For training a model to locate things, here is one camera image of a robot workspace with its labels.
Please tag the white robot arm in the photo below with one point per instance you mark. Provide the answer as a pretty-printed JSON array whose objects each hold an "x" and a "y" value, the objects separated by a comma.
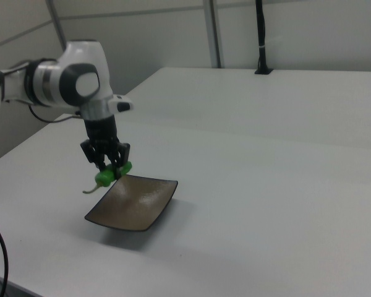
[{"x": 80, "y": 58}]

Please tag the green chili pepper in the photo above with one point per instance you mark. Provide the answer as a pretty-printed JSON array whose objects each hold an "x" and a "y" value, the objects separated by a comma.
[{"x": 105, "y": 177}]

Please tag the grey partition frame post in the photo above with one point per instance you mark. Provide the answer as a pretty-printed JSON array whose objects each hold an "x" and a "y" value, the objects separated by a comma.
[
  {"x": 57, "y": 24},
  {"x": 212, "y": 34}
]

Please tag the square brown ceramic plate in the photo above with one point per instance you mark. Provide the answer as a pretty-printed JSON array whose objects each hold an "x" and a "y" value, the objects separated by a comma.
[{"x": 136, "y": 201}]

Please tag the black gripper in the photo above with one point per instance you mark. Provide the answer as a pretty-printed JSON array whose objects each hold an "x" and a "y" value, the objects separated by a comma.
[{"x": 100, "y": 130}]

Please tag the black pole with white band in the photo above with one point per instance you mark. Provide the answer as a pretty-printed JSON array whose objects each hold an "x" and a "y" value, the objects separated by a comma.
[{"x": 262, "y": 31}]

